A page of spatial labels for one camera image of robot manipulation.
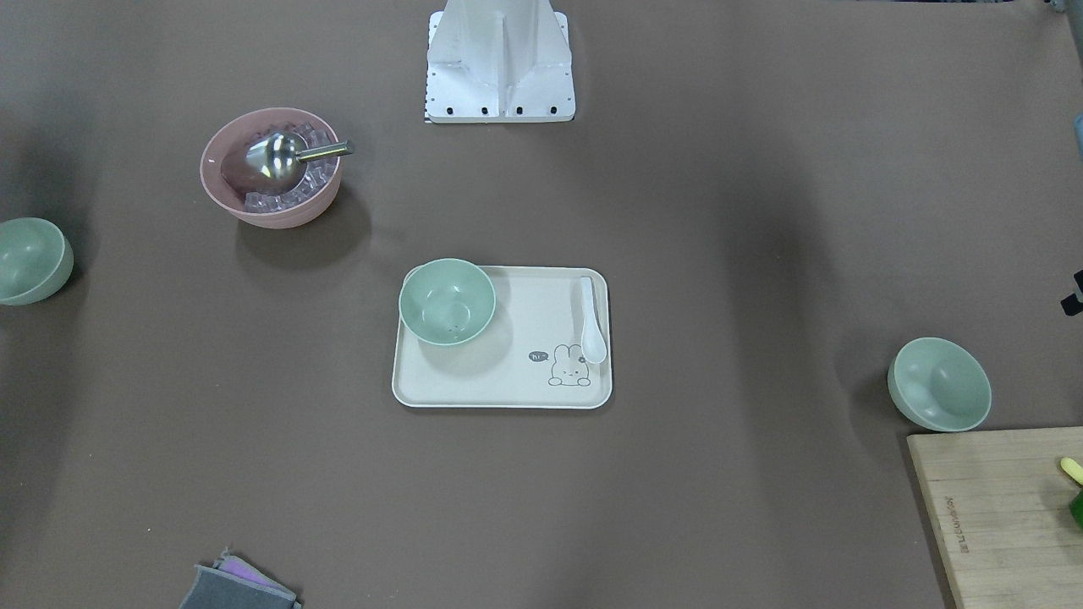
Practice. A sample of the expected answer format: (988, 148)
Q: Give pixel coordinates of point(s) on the green bowl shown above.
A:
(939, 385)
(447, 301)
(36, 260)

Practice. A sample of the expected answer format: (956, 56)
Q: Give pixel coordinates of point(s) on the yellow plastic knife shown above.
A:
(1072, 469)

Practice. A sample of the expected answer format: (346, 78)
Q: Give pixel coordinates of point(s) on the bamboo cutting board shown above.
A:
(999, 506)

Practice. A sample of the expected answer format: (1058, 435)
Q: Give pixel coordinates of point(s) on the cream bunny serving tray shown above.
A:
(529, 357)

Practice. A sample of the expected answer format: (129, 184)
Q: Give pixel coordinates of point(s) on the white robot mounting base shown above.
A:
(499, 62)

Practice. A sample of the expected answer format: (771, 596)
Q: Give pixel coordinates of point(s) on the green bowl on tray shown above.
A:
(447, 301)

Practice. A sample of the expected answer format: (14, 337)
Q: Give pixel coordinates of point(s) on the clear ice cubes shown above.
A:
(317, 174)

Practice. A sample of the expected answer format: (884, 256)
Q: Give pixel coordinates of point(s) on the metal ice scoop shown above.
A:
(275, 163)

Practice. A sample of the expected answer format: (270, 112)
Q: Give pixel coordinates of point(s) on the pink bowl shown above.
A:
(237, 135)

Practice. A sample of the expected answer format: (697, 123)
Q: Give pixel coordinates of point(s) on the grey folded cloth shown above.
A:
(232, 582)

